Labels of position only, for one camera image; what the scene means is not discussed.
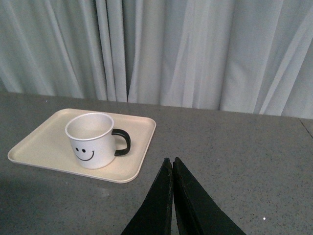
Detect beige rectangular tray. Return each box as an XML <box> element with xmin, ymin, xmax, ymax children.
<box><xmin>8</xmin><ymin>109</ymin><xmax>156</xmax><ymax>184</ymax></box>

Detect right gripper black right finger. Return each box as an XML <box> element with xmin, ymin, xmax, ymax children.
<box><xmin>173</xmin><ymin>157</ymin><xmax>244</xmax><ymax>235</ymax></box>

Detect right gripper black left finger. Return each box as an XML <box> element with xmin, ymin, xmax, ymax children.
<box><xmin>122</xmin><ymin>158</ymin><xmax>173</xmax><ymax>235</ymax></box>

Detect white pleated curtain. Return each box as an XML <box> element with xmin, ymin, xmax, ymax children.
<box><xmin>0</xmin><ymin>0</ymin><xmax>313</xmax><ymax>118</ymax></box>

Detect white smiley mug black handle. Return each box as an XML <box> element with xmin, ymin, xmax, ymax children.
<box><xmin>65</xmin><ymin>113</ymin><xmax>132</xmax><ymax>169</ymax></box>

